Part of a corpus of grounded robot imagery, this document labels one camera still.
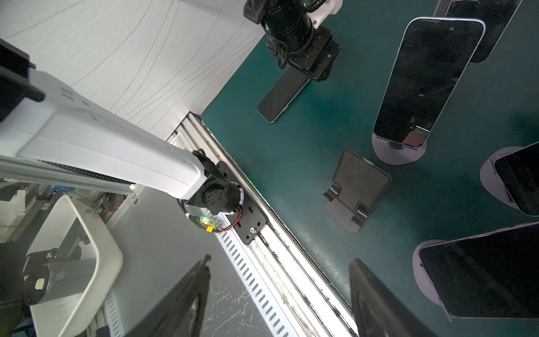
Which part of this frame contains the black back-left phone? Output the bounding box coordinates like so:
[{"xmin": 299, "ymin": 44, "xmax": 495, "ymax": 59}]
[{"xmin": 434, "ymin": 0, "xmax": 522, "ymax": 63}]

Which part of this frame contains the white middle-right phone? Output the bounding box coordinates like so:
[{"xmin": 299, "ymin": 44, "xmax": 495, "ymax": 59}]
[{"xmin": 494, "ymin": 143, "xmax": 538, "ymax": 216}]

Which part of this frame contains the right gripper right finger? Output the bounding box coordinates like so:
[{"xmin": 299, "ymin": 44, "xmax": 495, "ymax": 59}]
[{"xmin": 349, "ymin": 258, "xmax": 435, "ymax": 336}]

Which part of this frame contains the purple round stand middle-left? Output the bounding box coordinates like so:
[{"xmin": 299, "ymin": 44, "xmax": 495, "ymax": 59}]
[{"xmin": 371, "ymin": 133, "xmax": 428, "ymax": 166}]

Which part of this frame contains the purple round stand middle-right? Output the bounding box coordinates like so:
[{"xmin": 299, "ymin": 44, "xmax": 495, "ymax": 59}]
[{"xmin": 479, "ymin": 146, "xmax": 522, "ymax": 210}]

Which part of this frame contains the black folding phone stand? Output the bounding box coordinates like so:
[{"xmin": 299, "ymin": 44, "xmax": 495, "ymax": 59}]
[{"xmin": 324, "ymin": 148, "xmax": 392, "ymax": 233}]

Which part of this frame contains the purple round stand front-right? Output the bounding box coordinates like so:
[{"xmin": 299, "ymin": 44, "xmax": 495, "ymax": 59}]
[{"xmin": 412, "ymin": 240, "xmax": 453, "ymax": 322}]

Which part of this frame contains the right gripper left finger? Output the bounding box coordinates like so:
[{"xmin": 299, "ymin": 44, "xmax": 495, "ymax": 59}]
[{"xmin": 126, "ymin": 254, "xmax": 211, "ymax": 336}]

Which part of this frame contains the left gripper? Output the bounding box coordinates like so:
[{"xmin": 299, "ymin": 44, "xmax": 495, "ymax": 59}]
[{"xmin": 290, "ymin": 27, "xmax": 341, "ymax": 81}]

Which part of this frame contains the teal edged phone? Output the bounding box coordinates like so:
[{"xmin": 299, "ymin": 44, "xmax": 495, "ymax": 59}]
[{"xmin": 256, "ymin": 67, "xmax": 311, "ymax": 124}]

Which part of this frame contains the white edged middle-left phone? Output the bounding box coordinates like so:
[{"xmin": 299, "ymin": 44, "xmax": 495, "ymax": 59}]
[{"xmin": 373, "ymin": 17, "xmax": 486, "ymax": 148}]

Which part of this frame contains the purple front-right phone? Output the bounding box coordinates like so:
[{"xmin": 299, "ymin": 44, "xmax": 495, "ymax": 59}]
[{"xmin": 419, "ymin": 223, "xmax": 538, "ymax": 320}]

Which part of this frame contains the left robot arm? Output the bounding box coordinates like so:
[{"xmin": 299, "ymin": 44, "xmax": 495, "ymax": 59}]
[{"xmin": 1, "ymin": 1, "xmax": 342, "ymax": 218}]

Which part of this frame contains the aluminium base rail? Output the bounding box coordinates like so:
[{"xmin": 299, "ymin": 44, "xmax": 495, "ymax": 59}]
[{"xmin": 168, "ymin": 112, "xmax": 358, "ymax": 336}]

